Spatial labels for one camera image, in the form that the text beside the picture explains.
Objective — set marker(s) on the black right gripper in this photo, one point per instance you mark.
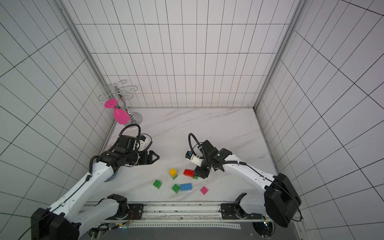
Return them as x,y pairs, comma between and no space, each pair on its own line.
203,169

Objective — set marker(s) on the pink plastic wine glass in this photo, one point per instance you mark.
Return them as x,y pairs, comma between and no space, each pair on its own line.
120,115

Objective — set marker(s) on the patterned ceramic plate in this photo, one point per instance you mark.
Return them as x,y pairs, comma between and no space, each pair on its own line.
112,177

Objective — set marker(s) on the blue lego brick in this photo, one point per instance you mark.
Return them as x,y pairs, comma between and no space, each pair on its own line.
186,187

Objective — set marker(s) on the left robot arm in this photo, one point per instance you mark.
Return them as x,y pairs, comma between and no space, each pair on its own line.
63,220

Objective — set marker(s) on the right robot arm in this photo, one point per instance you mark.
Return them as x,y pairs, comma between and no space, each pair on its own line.
274,198

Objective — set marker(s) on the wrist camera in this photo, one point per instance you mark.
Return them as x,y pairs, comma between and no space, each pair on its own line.
145,141
194,159

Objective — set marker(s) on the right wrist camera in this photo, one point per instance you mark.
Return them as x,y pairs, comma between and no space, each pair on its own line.
194,159

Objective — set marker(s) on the red lego brick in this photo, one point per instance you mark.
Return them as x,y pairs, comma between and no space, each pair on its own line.
189,173

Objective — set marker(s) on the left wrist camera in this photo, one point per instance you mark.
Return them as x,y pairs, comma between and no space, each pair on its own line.
145,141

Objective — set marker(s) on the magenta lego brick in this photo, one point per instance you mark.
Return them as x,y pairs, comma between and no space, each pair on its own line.
204,190

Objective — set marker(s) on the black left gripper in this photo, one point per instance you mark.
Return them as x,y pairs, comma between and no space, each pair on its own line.
148,161

